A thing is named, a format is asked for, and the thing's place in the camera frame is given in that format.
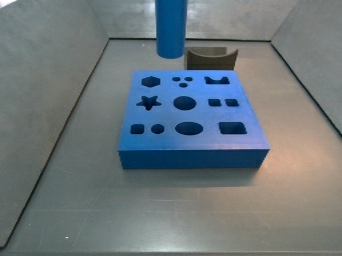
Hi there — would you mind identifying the blue round cylinder peg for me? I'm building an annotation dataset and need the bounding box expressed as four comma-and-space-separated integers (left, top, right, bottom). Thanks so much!
156, 0, 188, 59

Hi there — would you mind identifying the blue shape-sorting block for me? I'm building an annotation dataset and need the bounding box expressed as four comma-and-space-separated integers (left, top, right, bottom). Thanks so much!
120, 70, 270, 169

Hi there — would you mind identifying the dark grey curved cradle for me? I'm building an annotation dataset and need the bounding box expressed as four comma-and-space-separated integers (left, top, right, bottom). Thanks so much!
185, 47, 240, 70

